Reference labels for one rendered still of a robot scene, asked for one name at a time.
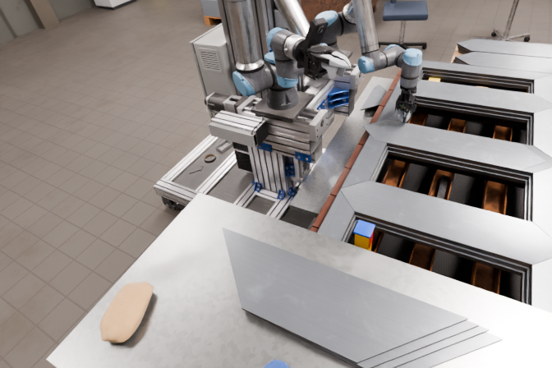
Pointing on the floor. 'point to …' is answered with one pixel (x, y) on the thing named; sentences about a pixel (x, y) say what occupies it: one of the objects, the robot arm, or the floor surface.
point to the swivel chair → (397, 12)
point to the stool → (514, 6)
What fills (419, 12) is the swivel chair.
